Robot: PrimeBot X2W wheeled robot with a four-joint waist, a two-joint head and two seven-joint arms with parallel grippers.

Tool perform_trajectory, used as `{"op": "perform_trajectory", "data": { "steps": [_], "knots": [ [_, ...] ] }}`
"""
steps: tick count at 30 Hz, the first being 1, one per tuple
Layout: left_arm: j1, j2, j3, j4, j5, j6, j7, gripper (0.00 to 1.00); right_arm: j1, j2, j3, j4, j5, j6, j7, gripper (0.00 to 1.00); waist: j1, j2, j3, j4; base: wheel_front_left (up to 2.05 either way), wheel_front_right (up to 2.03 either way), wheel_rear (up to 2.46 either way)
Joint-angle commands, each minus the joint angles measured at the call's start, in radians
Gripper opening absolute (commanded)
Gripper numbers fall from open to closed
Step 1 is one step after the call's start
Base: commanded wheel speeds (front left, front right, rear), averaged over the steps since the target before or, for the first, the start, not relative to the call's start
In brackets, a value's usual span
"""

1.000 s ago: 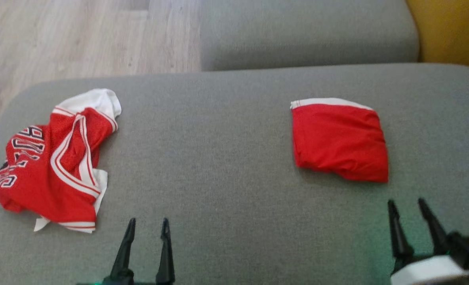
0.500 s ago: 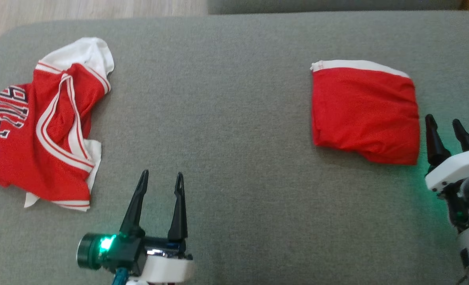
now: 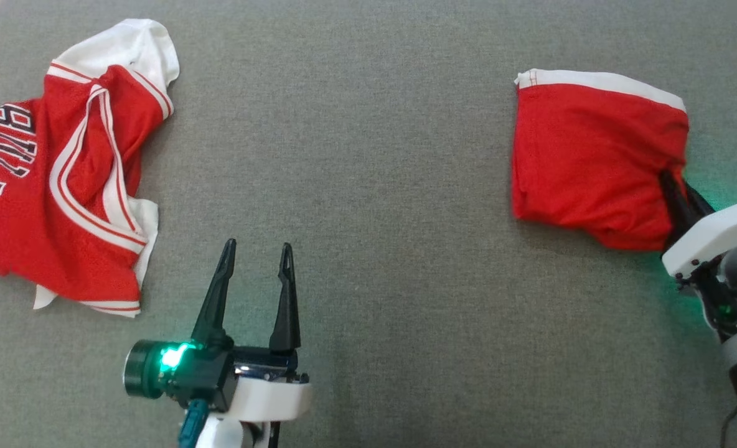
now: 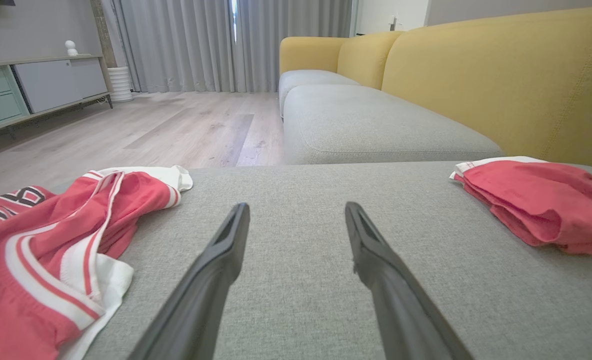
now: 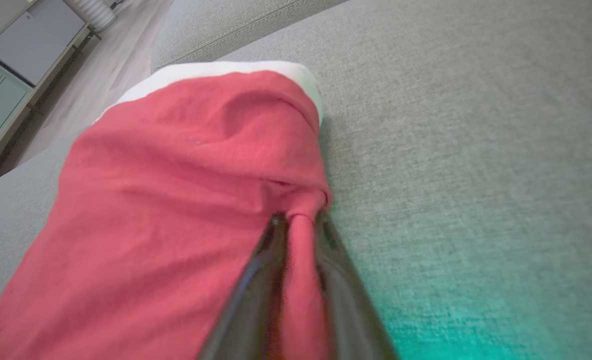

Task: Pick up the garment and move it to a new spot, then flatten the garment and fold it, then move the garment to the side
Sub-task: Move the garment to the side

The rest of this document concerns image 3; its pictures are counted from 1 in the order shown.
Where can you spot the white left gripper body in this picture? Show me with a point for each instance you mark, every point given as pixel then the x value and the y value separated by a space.
pixel 262 395

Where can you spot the red and white basketball jersey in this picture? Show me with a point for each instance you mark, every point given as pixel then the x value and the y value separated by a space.
pixel 20 236

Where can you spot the red shorts with white band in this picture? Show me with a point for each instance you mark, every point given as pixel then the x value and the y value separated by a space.
pixel 592 162

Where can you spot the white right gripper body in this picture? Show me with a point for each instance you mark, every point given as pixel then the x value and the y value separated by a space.
pixel 711 242

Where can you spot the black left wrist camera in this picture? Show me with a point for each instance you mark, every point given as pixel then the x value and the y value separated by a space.
pixel 141 368

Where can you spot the large grey sofa seat cushion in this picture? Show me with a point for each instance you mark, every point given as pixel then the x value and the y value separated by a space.
pixel 375 186

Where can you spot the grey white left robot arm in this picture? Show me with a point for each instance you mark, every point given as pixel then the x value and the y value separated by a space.
pixel 219 435

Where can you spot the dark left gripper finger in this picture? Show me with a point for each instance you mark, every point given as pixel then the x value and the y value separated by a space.
pixel 216 298
pixel 286 305

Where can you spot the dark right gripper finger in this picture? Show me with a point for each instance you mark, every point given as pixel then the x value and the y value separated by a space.
pixel 675 208
pixel 698 200

